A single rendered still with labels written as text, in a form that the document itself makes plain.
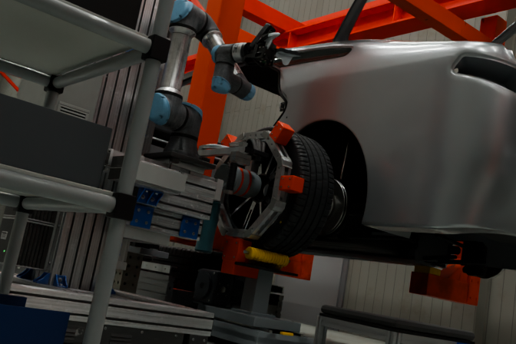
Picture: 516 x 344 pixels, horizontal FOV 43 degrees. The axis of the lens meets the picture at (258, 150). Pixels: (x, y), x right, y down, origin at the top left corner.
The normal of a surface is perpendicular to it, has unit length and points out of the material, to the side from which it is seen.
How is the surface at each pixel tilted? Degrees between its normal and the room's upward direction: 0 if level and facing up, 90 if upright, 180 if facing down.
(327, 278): 90
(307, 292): 90
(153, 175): 90
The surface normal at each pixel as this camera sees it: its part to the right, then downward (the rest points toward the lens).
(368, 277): -0.75, -0.26
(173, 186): 0.64, -0.04
